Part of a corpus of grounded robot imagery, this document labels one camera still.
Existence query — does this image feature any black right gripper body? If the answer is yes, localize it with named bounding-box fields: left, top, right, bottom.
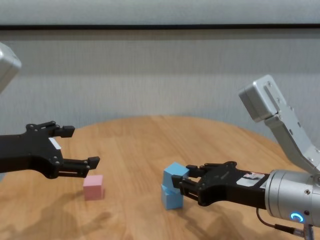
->
left=197, top=161, right=272, bottom=210

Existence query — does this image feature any pink wooden cube block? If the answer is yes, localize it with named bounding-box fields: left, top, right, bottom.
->
left=82, top=174, right=105, bottom=201

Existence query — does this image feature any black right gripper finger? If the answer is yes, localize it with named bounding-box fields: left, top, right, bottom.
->
left=186, top=162, right=213, bottom=179
left=171, top=174, right=204, bottom=201

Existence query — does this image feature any black wall strip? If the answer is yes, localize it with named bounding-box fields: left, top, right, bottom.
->
left=0, top=23, right=320, bottom=32

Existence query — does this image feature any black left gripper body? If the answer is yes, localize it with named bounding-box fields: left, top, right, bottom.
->
left=0, top=123, right=65, bottom=180

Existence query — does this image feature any silver flexible conduit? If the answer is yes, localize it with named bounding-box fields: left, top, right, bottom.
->
left=303, top=223, right=315, bottom=240

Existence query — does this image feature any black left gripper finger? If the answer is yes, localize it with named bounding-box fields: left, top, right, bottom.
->
left=56, top=156, right=101, bottom=179
left=37, top=121, right=76, bottom=139

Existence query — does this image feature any thin brown robot cable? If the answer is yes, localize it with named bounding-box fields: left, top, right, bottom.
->
left=256, top=208, right=307, bottom=237

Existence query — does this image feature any blue wooden cube block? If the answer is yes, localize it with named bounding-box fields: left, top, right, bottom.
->
left=163, top=161, right=190, bottom=195
left=160, top=184, right=185, bottom=210

